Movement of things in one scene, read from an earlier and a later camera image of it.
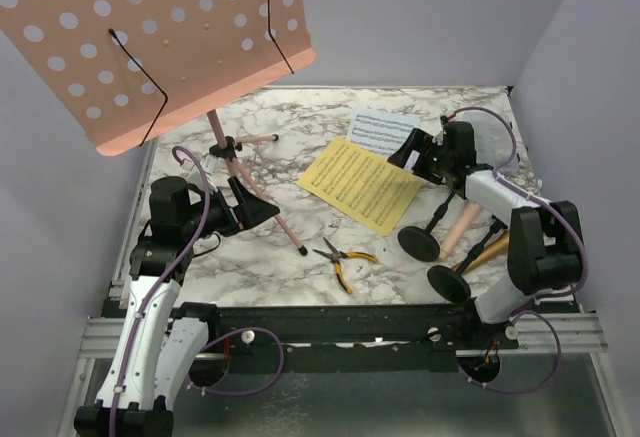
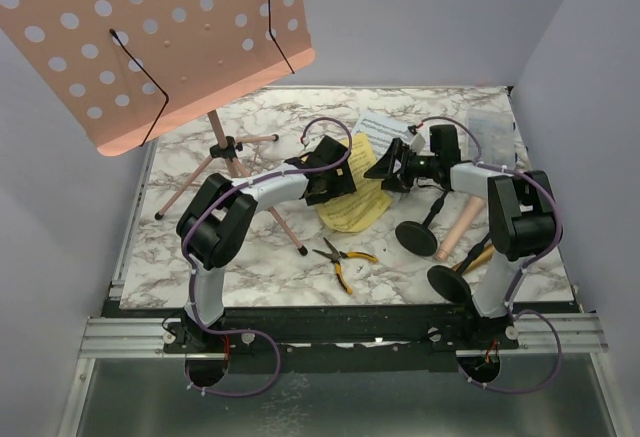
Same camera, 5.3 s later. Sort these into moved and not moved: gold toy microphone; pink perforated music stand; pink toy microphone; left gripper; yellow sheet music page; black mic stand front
Moved: yellow sheet music page; left gripper
Not moved: pink toy microphone; black mic stand front; gold toy microphone; pink perforated music stand
